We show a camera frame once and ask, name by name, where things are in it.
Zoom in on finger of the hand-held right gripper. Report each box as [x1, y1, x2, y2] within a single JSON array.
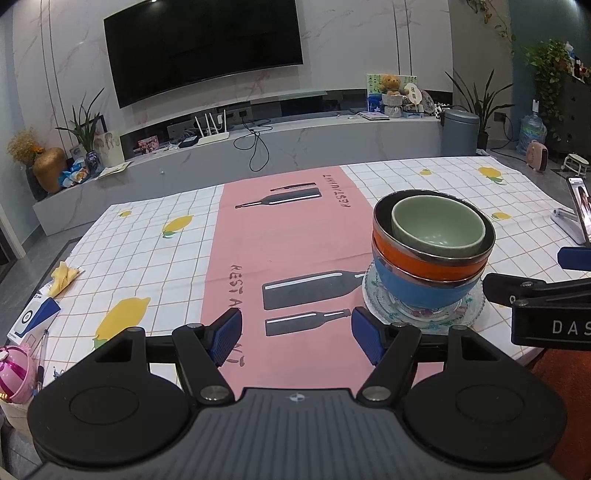
[[557, 247, 591, 273], [482, 272, 591, 308]]

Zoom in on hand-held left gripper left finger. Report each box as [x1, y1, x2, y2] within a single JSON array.
[[92, 308, 244, 402]]

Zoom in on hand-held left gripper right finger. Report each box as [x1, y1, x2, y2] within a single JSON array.
[[351, 308, 504, 402]]

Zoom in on large glass plate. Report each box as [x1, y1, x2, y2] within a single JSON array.
[[362, 261, 485, 335]]

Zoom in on blue steel bowl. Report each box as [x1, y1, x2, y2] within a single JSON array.
[[373, 256, 485, 311]]

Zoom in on orange steel bowl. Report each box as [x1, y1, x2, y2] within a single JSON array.
[[372, 189, 496, 282]]

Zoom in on green ceramic bowl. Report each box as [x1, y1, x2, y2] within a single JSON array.
[[392, 195, 486, 258]]

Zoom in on silver phone stand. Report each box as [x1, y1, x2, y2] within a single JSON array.
[[551, 208, 587, 244]]

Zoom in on smartphone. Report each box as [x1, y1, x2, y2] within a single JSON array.
[[567, 176, 591, 244]]

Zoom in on checked pink tablecloth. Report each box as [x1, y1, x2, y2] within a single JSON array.
[[7, 156, 591, 402]]

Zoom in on red fabric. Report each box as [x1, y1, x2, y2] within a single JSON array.
[[529, 348, 591, 480]]

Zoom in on small white stool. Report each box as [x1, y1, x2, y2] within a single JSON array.
[[558, 154, 591, 178]]

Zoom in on pink space heater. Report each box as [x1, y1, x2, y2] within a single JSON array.
[[526, 140, 553, 174]]

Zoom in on blue water bottle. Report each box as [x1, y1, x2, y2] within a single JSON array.
[[516, 99, 548, 155]]

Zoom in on leafy green plant shelf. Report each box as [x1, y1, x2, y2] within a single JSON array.
[[524, 39, 591, 144]]

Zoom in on yellow cloth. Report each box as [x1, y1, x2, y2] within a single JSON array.
[[50, 261, 83, 297]]

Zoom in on grey trash bin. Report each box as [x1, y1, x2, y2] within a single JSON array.
[[440, 108, 481, 157]]

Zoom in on tall potted plant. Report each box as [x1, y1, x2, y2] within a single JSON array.
[[445, 69, 515, 151]]

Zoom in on pen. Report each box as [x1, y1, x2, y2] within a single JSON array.
[[34, 329, 49, 393]]

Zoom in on blue and white box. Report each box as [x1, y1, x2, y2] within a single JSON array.
[[11, 295, 62, 340]]

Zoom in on white router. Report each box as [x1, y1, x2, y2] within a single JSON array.
[[194, 110, 230, 146]]

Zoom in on sheets of paper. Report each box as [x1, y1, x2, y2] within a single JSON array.
[[96, 162, 132, 178]]

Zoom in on pink toy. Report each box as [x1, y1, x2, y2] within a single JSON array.
[[0, 345, 35, 404]]

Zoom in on blue snack bag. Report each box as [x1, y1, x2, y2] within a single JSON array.
[[60, 159, 90, 188]]

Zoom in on gold vase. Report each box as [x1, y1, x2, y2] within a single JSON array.
[[32, 148, 68, 195]]

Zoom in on green painted picture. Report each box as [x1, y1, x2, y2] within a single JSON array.
[[366, 73, 417, 113]]

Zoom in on hanging green vine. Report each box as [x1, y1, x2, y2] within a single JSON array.
[[466, 0, 515, 56]]

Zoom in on long-leaf green plant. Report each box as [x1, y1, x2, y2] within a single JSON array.
[[55, 88, 106, 155]]

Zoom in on dried flower bunch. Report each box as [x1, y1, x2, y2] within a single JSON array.
[[7, 129, 44, 164]]

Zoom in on black television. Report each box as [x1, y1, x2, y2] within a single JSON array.
[[103, 0, 304, 109]]

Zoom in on black cable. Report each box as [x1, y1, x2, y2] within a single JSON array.
[[233, 119, 273, 172]]

